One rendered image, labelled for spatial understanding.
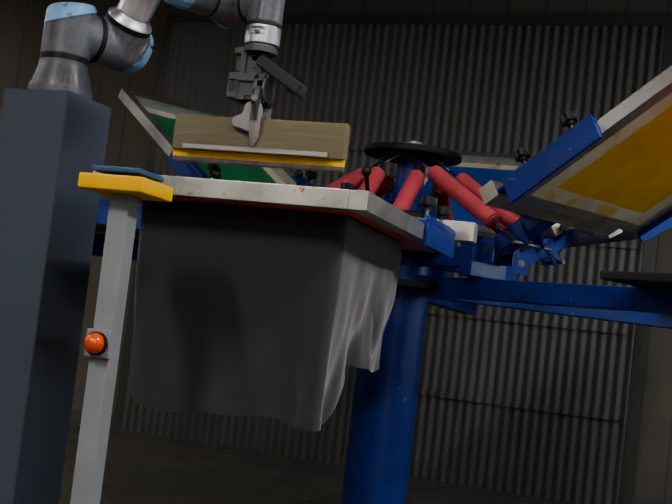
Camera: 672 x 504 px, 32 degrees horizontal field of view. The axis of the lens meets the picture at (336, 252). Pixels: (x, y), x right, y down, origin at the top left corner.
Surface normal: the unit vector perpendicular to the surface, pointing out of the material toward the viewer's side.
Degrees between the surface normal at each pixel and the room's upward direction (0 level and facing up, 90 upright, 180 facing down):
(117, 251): 90
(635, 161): 148
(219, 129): 89
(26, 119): 90
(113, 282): 90
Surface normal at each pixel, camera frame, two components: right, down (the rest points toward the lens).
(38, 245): -0.37, -0.11
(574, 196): 0.26, 0.85
